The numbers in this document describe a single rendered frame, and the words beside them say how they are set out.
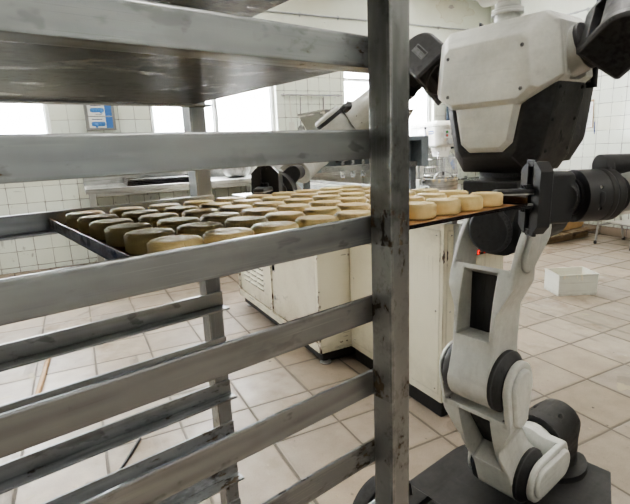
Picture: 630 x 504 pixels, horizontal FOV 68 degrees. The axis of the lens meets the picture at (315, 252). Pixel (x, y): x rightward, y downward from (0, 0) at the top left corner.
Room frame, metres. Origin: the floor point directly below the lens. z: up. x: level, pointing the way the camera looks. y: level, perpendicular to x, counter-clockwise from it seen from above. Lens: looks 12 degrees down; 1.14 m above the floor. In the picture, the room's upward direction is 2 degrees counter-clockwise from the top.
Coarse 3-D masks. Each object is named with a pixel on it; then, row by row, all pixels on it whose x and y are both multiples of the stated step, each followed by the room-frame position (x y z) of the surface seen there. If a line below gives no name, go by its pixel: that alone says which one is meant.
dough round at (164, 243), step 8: (152, 240) 0.42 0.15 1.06; (160, 240) 0.42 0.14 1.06; (168, 240) 0.42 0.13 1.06; (176, 240) 0.41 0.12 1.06; (184, 240) 0.41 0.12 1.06; (192, 240) 0.41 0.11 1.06; (200, 240) 0.42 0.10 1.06; (152, 248) 0.40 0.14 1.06; (160, 248) 0.40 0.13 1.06; (168, 248) 0.40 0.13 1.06; (176, 248) 0.40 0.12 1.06
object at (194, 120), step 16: (192, 112) 0.83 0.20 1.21; (192, 128) 0.83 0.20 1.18; (192, 176) 0.84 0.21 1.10; (208, 176) 0.84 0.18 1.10; (192, 192) 0.84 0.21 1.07; (208, 192) 0.84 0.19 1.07; (208, 288) 0.83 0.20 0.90; (208, 320) 0.83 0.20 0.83; (208, 336) 0.84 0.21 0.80; (224, 416) 0.84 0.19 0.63; (224, 496) 0.83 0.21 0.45
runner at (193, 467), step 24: (360, 384) 0.49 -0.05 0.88; (288, 408) 0.43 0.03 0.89; (312, 408) 0.44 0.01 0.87; (336, 408) 0.46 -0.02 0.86; (240, 432) 0.39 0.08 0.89; (264, 432) 0.41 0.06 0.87; (288, 432) 0.42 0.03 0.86; (192, 456) 0.36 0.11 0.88; (216, 456) 0.37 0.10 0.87; (240, 456) 0.39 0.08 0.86; (144, 480) 0.33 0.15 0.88; (168, 480) 0.35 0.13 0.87; (192, 480) 0.36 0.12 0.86
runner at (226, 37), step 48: (0, 0) 0.31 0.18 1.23; (48, 0) 0.32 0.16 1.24; (96, 0) 0.34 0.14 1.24; (144, 0) 0.36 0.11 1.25; (96, 48) 0.36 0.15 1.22; (144, 48) 0.37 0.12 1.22; (192, 48) 0.38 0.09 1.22; (240, 48) 0.41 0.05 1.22; (288, 48) 0.44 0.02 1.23; (336, 48) 0.47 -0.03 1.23
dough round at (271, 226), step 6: (264, 222) 0.51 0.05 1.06; (270, 222) 0.50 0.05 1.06; (276, 222) 0.50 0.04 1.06; (282, 222) 0.50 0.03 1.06; (288, 222) 0.50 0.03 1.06; (294, 222) 0.50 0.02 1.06; (252, 228) 0.48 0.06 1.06; (258, 228) 0.47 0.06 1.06; (264, 228) 0.47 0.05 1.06; (270, 228) 0.47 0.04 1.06; (276, 228) 0.47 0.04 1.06; (282, 228) 0.47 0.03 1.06; (288, 228) 0.47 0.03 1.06; (258, 234) 0.47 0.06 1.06
